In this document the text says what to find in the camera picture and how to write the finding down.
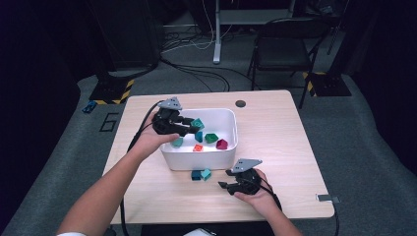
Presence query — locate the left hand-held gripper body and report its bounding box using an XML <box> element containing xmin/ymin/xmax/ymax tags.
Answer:
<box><xmin>151</xmin><ymin>95</ymin><xmax>185</xmax><ymax>137</ymax></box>

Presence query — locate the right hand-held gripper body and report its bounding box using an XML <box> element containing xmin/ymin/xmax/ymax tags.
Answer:
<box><xmin>227</xmin><ymin>158</ymin><xmax>264</xmax><ymax>197</ymax></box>

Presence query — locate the white plastic storage bin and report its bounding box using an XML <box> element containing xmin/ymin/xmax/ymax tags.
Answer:
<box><xmin>159</xmin><ymin>107</ymin><xmax>239</xmax><ymax>172</ymax></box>

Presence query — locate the person's right hand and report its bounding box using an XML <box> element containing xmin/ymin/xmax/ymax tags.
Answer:
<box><xmin>233</xmin><ymin>168</ymin><xmax>280</xmax><ymax>217</ymax></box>

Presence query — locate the person's left hand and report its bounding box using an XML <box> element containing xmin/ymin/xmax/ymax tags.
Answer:
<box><xmin>129</xmin><ymin>112</ymin><xmax>181</xmax><ymax>161</ymax></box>

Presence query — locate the black striped stand base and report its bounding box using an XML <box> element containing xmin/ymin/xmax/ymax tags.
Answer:
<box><xmin>303</xmin><ymin>71</ymin><xmax>352</xmax><ymax>97</ymax></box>
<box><xmin>89</xmin><ymin>70</ymin><xmax>136</xmax><ymax>106</ymax></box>

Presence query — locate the small blue floor object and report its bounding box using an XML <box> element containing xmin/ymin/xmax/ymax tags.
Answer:
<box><xmin>82</xmin><ymin>99</ymin><xmax>98</xmax><ymax>114</ymax></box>

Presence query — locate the grey clip on table edge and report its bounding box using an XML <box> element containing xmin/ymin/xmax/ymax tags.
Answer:
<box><xmin>315</xmin><ymin>194</ymin><xmax>341</xmax><ymax>204</ymax></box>

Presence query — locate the black equipment case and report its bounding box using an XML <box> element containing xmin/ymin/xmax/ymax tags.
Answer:
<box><xmin>87</xmin><ymin>0</ymin><xmax>161</xmax><ymax>72</ymax></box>

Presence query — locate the black folding chair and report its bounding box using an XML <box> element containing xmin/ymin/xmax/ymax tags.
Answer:
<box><xmin>247</xmin><ymin>17</ymin><xmax>332</xmax><ymax>110</ymax></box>

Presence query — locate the left hand-held gripper black cable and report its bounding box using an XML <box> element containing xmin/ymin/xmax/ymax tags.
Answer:
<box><xmin>119</xmin><ymin>99</ymin><xmax>165</xmax><ymax>236</ymax></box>

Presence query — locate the hand-held gripper black cable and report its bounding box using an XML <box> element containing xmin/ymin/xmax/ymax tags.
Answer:
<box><xmin>119</xmin><ymin>99</ymin><xmax>165</xmax><ymax>236</ymax></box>
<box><xmin>249</xmin><ymin>176</ymin><xmax>283</xmax><ymax>212</ymax></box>

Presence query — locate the right hand-held gripper black cable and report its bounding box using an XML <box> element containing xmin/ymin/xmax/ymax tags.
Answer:
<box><xmin>249</xmin><ymin>176</ymin><xmax>283</xmax><ymax>212</ymax></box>

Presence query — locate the black floor cable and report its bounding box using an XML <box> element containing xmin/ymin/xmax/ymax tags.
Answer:
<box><xmin>160</xmin><ymin>57</ymin><xmax>260</xmax><ymax>92</ymax></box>

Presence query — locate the white floor cable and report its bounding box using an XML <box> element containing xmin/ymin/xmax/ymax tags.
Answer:
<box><xmin>161</xmin><ymin>0</ymin><xmax>235</xmax><ymax>53</ymax></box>

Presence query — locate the grey standing desk frame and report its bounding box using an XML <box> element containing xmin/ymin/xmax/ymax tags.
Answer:
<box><xmin>211</xmin><ymin>0</ymin><xmax>298</xmax><ymax>65</ymax></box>

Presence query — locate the black cable at table edge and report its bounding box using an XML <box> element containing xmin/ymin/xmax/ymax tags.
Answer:
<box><xmin>329</xmin><ymin>200</ymin><xmax>340</xmax><ymax>236</ymax></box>

